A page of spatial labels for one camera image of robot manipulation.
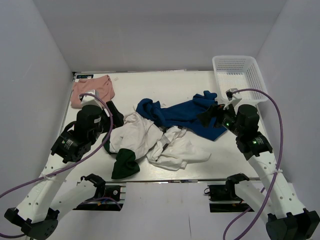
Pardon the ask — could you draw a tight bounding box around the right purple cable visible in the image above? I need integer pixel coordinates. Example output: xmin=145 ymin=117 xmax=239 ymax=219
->
xmin=222 ymin=88 xmax=284 ymax=240

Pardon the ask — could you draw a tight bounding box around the plain white t shirt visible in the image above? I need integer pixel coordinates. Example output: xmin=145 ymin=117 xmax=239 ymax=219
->
xmin=146 ymin=126 xmax=211 ymax=171

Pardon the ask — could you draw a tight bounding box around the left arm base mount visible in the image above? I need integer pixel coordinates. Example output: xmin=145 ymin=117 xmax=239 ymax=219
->
xmin=74 ymin=183 xmax=126 ymax=212

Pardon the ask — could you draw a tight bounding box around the folded pink t shirt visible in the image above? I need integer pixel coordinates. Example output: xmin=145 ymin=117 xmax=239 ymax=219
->
xmin=70 ymin=75 xmax=115 ymax=109

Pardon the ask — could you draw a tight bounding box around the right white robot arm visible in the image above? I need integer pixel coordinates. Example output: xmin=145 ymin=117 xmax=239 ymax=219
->
xmin=197 ymin=98 xmax=320 ymax=240

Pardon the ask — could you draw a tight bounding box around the blue t shirt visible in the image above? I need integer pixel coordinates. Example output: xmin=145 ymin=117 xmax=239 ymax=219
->
xmin=136 ymin=90 xmax=227 ymax=141

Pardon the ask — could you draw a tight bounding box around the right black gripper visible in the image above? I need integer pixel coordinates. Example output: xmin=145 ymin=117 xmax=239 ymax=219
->
xmin=196 ymin=100 xmax=244 ymax=136

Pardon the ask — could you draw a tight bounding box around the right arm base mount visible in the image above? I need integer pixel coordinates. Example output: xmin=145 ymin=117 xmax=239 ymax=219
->
xmin=203 ymin=184 xmax=249 ymax=213

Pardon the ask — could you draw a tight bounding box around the black label sticker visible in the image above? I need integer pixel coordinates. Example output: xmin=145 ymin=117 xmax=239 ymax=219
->
xmin=76 ymin=74 xmax=94 ymax=79

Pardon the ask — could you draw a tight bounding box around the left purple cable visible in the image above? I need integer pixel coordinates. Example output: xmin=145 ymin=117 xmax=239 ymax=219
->
xmin=0 ymin=92 xmax=115 ymax=238

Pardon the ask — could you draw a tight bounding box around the purple cable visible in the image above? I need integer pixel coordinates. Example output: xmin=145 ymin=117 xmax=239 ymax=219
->
xmin=222 ymin=88 xmax=284 ymax=240
xmin=0 ymin=92 xmax=115 ymax=238

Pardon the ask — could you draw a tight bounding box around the white plastic basket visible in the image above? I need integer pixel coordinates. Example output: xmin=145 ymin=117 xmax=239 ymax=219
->
xmin=212 ymin=55 xmax=267 ymax=104

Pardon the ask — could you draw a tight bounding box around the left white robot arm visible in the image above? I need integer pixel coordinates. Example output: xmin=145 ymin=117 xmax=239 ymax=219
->
xmin=4 ymin=93 xmax=124 ymax=240

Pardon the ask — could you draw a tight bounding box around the white and green t shirt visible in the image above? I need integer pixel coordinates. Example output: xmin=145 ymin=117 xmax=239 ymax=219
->
xmin=103 ymin=112 xmax=163 ymax=180

